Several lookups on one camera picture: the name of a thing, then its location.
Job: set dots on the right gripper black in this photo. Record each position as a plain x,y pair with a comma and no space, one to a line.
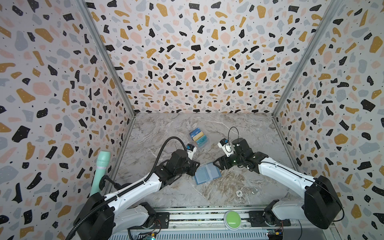
223,162

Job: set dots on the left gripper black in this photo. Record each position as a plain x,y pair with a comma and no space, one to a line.
194,164

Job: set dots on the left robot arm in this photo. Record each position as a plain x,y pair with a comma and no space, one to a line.
103,216

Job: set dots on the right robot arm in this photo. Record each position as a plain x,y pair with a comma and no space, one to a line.
319,203

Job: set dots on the white poker chip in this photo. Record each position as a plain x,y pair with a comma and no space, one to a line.
239,194

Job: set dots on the green push button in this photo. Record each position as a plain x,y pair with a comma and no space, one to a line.
232,220

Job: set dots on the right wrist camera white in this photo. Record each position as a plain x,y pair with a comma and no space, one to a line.
225,145

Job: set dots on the mint green cylinder handle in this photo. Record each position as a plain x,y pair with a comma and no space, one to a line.
102,164

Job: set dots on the aluminium front rail frame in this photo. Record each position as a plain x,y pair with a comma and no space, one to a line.
208,223

